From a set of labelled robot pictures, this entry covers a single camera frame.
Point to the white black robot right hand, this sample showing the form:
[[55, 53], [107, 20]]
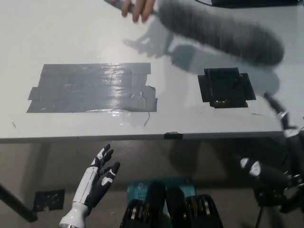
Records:
[[273, 175]]

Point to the person's bare hand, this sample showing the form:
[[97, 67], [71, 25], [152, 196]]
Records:
[[140, 9]]

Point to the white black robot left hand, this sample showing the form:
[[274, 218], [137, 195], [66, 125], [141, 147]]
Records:
[[95, 180]]

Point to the crumpled black floor tape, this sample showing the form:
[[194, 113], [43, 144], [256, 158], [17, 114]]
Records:
[[48, 199], [270, 197]]

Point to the black table leg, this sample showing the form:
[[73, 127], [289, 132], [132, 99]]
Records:
[[16, 204]]

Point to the small black tape strip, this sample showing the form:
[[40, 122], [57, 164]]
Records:
[[173, 135]]

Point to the black tape square patch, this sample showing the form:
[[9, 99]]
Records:
[[225, 88]]

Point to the black flat device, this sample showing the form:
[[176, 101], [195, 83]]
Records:
[[254, 2]]

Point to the grey duct tape patch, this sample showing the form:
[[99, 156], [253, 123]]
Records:
[[95, 88]]

